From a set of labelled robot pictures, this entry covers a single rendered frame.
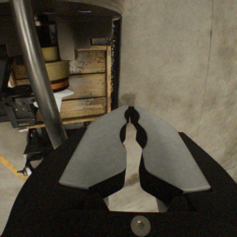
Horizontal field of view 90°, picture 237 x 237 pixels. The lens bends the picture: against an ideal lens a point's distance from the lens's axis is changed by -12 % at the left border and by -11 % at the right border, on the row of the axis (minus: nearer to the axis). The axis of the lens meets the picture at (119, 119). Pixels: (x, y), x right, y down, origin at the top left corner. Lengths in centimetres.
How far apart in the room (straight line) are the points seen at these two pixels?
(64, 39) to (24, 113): 18
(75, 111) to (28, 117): 27
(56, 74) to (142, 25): 133
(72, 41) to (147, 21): 132
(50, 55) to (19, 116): 15
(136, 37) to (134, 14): 21
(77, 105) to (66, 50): 32
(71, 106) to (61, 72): 30
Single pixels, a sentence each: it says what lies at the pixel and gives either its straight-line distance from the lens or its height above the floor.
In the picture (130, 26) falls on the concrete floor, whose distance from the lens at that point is 150.
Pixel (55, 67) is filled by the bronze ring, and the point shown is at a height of 112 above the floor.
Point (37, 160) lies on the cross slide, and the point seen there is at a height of 96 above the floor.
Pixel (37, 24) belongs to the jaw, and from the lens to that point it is 36.
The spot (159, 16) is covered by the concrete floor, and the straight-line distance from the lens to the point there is 164.
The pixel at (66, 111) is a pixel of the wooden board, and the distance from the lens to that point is 59.
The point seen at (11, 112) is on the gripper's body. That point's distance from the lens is 36.
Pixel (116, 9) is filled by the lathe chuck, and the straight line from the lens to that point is 24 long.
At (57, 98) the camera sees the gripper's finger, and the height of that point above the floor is 111.
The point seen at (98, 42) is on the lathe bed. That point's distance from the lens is 55.
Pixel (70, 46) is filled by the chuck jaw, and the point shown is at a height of 111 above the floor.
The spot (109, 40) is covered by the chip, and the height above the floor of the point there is 60.
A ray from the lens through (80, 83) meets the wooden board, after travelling 54.
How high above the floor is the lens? 140
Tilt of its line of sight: 53 degrees down
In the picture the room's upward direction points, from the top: 152 degrees clockwise
